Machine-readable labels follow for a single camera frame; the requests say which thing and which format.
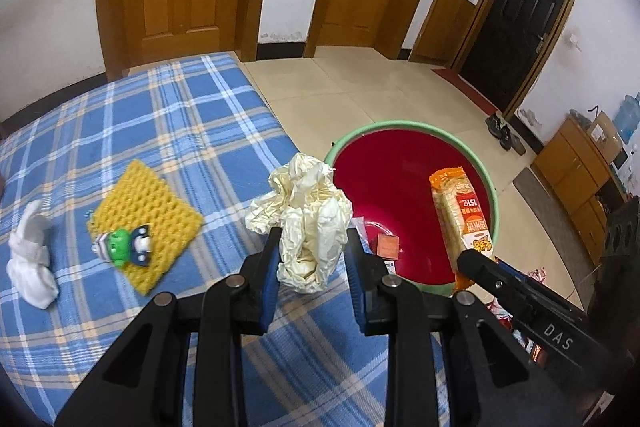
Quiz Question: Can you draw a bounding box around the orange snack packet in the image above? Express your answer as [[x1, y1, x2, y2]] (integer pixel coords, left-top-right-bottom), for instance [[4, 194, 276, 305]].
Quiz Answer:
[[428, 166, 496, 293]]

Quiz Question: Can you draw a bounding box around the small orange box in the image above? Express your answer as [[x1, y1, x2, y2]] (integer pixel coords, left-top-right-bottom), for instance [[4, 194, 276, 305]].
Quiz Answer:
[[376, 234, 400, 260]]

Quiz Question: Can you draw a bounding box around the blue water bottle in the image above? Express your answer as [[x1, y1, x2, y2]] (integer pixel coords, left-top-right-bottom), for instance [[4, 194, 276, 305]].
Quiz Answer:
[[614, 93, 640, 145]]

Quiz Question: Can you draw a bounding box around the white crumpled cloth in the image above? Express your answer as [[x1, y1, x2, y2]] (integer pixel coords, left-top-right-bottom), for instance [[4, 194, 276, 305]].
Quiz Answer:
[[7, 199, 61, 309]]

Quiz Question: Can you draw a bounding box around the grey floor mat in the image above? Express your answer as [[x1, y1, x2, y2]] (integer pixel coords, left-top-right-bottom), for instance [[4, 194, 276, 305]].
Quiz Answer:
[[512, 167, 601, 265]]

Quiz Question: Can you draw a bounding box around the green basin red inside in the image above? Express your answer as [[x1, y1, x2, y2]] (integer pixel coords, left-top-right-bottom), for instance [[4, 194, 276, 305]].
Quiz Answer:
[[322, 120, 501, 295]]

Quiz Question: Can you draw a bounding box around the black entrance door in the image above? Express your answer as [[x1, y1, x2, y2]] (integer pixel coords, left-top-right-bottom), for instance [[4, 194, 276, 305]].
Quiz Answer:
[[452, 0, 585, 120]]

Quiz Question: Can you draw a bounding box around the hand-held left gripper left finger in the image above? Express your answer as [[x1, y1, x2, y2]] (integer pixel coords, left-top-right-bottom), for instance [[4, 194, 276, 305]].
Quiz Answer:
[[55, 227, 283, 427]]

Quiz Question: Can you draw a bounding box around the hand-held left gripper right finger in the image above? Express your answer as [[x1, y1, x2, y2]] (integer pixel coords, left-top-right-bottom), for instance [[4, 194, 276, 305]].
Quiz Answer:
[[345, 227, 571, 427]]

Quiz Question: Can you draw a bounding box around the low wooden cabinet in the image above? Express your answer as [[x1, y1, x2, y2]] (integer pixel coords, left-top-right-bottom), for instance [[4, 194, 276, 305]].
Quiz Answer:
[[531, 114, 628, 265]]

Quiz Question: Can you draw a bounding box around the small wooden cabinet door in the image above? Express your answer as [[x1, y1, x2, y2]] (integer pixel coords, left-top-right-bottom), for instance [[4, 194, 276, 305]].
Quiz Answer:
[[409, 0, 476, 66]]

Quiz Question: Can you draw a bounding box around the cardboard box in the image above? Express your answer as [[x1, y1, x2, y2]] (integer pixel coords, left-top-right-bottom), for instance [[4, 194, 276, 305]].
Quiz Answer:
[[586, 111, 623, 146]]

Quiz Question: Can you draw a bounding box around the yellow foam fruit net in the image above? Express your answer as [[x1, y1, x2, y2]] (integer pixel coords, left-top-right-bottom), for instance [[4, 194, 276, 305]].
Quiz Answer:
[[87, 159, 206, 298]]

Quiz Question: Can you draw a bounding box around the red doormat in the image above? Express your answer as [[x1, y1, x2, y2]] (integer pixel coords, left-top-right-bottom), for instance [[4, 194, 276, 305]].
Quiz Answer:
[[432, 67, 500, 116]]

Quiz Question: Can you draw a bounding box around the blue plaid tablecloth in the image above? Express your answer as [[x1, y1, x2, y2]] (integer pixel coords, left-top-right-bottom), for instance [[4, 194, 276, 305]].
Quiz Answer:
[[0, 53, 451, 427]]

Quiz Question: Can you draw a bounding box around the cream paper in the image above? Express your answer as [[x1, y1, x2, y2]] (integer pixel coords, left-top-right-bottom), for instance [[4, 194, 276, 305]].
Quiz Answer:
[[245, 152, 353, 294]]

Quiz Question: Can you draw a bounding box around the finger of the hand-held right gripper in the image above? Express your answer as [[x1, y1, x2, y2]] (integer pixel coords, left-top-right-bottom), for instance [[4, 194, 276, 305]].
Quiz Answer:
[[457, 248, 533, 319]]

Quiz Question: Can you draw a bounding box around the small frog toy keychain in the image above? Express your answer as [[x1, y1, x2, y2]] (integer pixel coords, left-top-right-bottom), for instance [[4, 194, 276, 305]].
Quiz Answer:
[[91, 224, 153, 270]]

